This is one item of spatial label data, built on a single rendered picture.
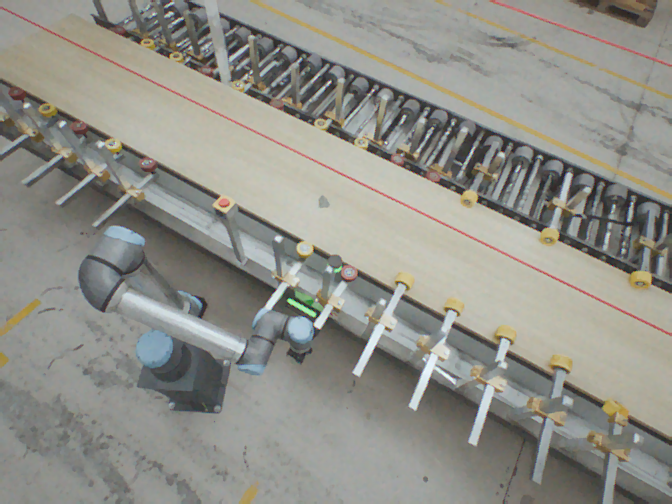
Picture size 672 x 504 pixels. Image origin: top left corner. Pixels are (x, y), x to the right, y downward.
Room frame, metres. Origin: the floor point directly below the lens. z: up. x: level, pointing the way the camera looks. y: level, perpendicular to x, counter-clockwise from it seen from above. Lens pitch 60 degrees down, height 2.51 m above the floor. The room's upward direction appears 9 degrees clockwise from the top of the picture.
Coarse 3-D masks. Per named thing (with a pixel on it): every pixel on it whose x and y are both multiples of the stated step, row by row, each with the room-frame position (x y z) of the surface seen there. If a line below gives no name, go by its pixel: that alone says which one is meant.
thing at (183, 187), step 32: (32, 96) 1.67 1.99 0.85; (128, 160) 1.42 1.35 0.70; (192, 192) 1.24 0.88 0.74; (256, 224) 1.07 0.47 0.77; (320, 256) 0.93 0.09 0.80; (352, 288) 0.85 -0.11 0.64; (384, 288) 0.79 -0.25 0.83; (416, 320) 0.71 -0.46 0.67; (480, 352) 0.59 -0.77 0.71; (544, 384) 0.48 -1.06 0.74; (608, 416) 0.38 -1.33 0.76; (640, 448) 0.29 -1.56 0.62
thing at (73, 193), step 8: (120, 152) 1.37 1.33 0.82; (120, 160) 1.33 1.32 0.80; (104, 168) 1.24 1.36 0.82; (88, 176) 1.17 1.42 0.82; (96, 176) 1.18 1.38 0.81; (80, 184) 1.11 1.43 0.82; (88, 184) 1.13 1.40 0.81; (72, 192) 1.05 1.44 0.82; (80, 192) 1.07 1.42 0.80; (64, 200) 0.99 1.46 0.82
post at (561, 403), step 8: (544, 400) 0.35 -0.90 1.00; (552, 400) 0.34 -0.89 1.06; (560, 400) 0.33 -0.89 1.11; (568, 400) 0.33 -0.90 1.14; (520, 408) 0.34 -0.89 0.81; (544, 408) 0.31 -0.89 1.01; (552, 408) 0.31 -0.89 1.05; (560, 408) 0.31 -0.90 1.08; (568, 408) 0.30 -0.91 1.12; (512, 416) 0.31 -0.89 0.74; (520, 416) 0.31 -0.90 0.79; (528, 416) 0.31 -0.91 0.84
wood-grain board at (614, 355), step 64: (0, 64) 1.84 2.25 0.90; (64, 64) 1.93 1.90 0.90; (128, 64) 2.03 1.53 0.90; (128, 128) 1.49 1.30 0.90; (192, 128) 1.57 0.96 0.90; (256, 128) 1.65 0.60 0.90; (256, 192) 1.19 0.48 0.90; (320, 192) 1.26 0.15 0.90; (384, 192) 1.33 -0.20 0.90; (448, 192) 1.41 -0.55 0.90; (384, 256) 0.93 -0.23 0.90; (448, 256) 0.99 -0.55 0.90; (576, 256) 1.12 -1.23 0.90; (512, 320) 0.70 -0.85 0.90; (576, 320) 0.76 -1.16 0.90; (576, 384) 0.46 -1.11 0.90; (640, 384) 0.50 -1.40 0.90
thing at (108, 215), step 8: (152, 176) 1.24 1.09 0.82; (144, 184) 1.18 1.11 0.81; (120, 200) 1.05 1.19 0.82; (128, 200) 1.07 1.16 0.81; (112, 208) 1.00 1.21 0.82; (120, 208) 1.02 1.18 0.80; (104, 216) 0.94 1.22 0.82; (112, 216) 0.96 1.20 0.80; (96, 224) 0.89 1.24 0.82; (104, 224) 0.91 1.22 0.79
